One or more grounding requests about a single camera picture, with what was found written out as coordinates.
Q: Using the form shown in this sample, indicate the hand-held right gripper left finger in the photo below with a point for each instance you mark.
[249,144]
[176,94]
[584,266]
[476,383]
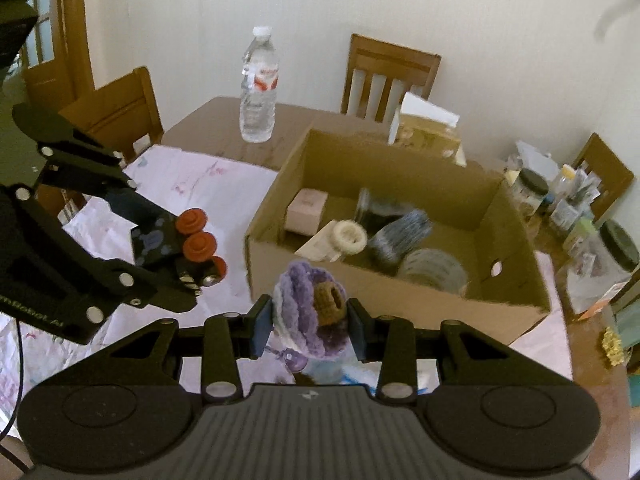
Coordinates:
[262,322]

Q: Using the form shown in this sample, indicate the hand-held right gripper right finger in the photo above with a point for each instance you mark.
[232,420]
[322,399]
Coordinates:
[357,327]

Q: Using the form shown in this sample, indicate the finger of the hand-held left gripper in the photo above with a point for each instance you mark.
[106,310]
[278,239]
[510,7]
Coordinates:
[132,210]
[160,287]

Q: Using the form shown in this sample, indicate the purple crochet flower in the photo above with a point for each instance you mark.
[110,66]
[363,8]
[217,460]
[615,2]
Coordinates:
[300,300]

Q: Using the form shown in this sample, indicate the black toy with orange knobs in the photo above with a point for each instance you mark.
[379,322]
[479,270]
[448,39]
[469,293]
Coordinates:
[197,247]

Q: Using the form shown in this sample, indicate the brown cardboard box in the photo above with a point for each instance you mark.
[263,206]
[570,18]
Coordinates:
[425,310]

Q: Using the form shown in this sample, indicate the clear tape roll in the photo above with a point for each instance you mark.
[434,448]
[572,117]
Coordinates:
[415,265]

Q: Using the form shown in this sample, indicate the grey knit sock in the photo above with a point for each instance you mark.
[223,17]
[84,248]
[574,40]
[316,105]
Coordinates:
[400,240]

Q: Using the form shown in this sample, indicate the clear jar with dark contents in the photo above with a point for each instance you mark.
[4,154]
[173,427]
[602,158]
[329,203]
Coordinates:
[375,215]

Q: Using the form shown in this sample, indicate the pink carton box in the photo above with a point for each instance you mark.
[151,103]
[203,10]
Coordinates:
[305,207]

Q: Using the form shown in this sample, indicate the pink floral tablecloth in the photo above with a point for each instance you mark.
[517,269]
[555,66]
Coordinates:
[200,185]

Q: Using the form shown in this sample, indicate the wooden chair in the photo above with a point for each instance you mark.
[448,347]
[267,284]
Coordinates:
[115,110]
[605,165]
[390,60]

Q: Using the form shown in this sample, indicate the clear plastic water bottle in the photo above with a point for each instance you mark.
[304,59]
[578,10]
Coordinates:
[257,110]

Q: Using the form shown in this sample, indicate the wooden door with glass panes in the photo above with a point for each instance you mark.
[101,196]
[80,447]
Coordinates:
[75,35]

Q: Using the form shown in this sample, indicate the beige tissue box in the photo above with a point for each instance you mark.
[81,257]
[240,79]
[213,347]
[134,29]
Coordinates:
[425,135]

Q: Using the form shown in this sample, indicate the dark blurred object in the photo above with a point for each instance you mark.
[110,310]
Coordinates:
[15,30]

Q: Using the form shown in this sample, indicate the small dark-lidded glass jar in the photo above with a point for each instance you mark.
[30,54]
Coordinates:
[530,195]

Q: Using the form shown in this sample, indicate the green-lidded plastic jar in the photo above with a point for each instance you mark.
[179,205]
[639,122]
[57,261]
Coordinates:
[582,232]

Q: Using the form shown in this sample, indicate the large dark-lidded plastic jar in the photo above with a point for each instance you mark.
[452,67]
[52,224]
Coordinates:
[595,270]

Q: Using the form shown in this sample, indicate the gold ornate coaster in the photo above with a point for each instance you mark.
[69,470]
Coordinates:
[615,347]

